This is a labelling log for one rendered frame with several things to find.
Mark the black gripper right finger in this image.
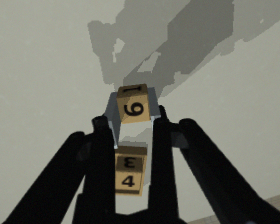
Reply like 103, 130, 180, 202
147, 87, 280, 224

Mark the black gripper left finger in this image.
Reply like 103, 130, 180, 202
2, 92, 121, 224

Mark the tan wooden number cube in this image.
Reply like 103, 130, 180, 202
116, 84, 151, 124
115, 156, 143, 190

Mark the tan wooden tray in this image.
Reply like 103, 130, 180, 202
115, 145, 147, 196

